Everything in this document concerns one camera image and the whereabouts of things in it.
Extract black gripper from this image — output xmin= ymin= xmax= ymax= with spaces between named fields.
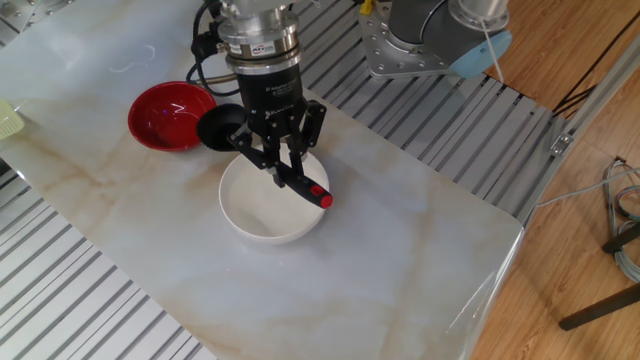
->
xmin=228 ymin=69 xmax=329 ymax=190

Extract black ladle with red accents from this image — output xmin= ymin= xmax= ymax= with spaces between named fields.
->
xmin=195 ymin=103 xmax=335 ymax=210

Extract white ceramic bowl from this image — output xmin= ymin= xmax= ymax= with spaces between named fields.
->
xmin=218 ymin=142 xmax=331 ymax=246

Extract red bowl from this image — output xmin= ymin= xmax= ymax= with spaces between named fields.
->
xmin=127 ymin=80 xmax=219 ymax=153

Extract silver force torque sensor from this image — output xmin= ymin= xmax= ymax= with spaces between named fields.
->
xmin=217 ymin=14 xmax=303 ymax=76

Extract marble pattern table mat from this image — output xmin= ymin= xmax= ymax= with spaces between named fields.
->
xmin=0 ymin=0 xmax=525 ymax=360

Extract white zip tie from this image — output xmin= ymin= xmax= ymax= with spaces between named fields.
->
xmin=478 ymin=18 xmax=505 ymax=82

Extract pale green plastic basket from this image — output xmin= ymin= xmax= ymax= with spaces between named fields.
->
xmin=0 ymin=98 xmax=25 ymax=142

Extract silver perforated metal plate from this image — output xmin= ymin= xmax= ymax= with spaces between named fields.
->
xmin=0 ymin=0 xmax=76 ymax=31

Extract dark furniture leg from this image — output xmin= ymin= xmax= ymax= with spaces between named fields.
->
xmin=558 ymin=283 xmax=640 ymax=332
xmin=601 ymin=223 xmax=640 ymax=255

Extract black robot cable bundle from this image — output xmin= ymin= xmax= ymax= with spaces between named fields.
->
xmin=185 ymin=0 xmax=242 ymax=99

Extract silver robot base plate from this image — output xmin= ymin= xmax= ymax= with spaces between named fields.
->
xmin=357 ymin=0 xmax=454 ymax=80

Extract silver corner bracket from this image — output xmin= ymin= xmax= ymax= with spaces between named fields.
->
xmin=548 ymin=131 xmax=575 ymax=158

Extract black floor cables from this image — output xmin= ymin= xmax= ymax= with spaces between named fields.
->
xmin=551 ymin=9 xmax=640 ymax=119

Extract aluminium frame post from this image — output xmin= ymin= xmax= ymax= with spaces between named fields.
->
xmin=517 ymin=32 xmax=640 ymax=226

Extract grey coiled cable bundle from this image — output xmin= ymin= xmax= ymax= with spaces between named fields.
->
xmin=602 ymin=157 xmax=640 ymax=285

